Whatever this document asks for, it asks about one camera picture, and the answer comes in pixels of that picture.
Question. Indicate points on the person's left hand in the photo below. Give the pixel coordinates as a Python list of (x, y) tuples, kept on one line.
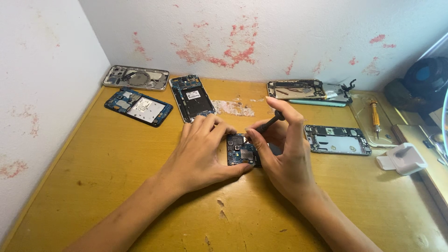
[(196, 161)]

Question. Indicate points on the person's right hand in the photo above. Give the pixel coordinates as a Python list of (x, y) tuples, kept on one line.
[(290, 164)]

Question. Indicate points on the phone with blue board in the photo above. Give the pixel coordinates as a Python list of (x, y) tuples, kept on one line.
[(239, 154)]

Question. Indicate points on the black screwdriver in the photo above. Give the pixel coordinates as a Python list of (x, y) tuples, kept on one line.
[(271, 122)]

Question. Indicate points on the silver phone chassis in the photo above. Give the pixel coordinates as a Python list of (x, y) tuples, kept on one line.
[(337, 140)]

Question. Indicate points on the opened phone with black battery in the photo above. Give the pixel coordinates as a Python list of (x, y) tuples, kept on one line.
[(192, 98)]

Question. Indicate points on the teal phone case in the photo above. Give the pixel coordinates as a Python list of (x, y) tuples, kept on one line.
[(315, 103)]

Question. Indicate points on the gold phone chassis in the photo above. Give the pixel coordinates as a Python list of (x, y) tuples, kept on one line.
[(295, 89)]

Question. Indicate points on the blue phone with white battery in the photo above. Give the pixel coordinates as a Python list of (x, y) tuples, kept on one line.
[(140, 106)]

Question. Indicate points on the clear phone case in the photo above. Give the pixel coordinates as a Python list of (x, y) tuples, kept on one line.
[(364, 122)]

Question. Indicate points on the yellow screwdriver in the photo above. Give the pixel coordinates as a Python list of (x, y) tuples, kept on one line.
[(375, 117)]

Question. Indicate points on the white plastic holder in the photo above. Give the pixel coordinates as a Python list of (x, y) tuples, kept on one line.
[(406, 159)]

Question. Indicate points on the small black part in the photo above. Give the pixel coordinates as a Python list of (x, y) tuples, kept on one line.
[(427, 144)]

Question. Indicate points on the metal tweezers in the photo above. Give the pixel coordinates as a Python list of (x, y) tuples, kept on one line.
[(440, 145)]

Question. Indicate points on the black round device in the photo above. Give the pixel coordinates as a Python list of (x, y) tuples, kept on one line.
[(425, 84)]

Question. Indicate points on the silver phone back frame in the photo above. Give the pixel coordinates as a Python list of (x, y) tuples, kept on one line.
[(136, 78)]

